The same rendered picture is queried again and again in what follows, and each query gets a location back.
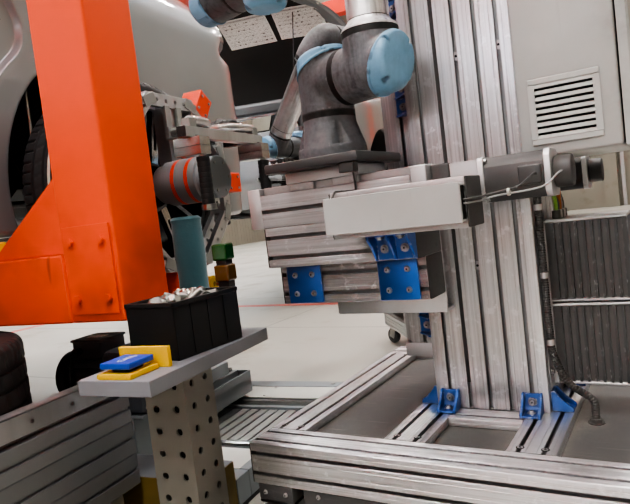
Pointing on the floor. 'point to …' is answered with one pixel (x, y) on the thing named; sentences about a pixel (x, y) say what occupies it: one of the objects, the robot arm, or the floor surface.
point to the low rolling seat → (395, 325)
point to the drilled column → (188, 443)
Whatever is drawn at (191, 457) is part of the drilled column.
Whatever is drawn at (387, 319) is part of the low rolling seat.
